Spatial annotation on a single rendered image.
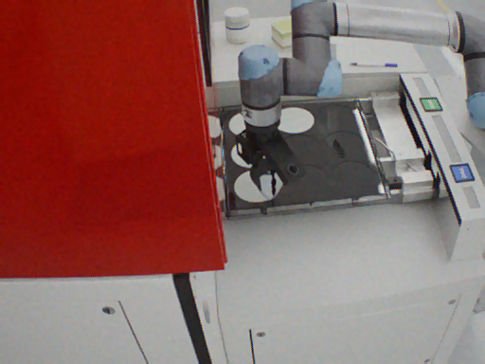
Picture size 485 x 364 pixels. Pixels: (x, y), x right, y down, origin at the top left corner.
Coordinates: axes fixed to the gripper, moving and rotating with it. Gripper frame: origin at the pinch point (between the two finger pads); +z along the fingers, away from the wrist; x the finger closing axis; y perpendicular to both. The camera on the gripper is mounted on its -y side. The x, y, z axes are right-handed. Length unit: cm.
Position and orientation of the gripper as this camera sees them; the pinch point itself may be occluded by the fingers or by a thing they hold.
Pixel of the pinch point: (272, 196)
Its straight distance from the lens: 134.8
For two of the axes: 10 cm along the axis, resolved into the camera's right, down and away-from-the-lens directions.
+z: 0.7, 7.2, 6.9
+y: -5.5, -5.5, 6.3
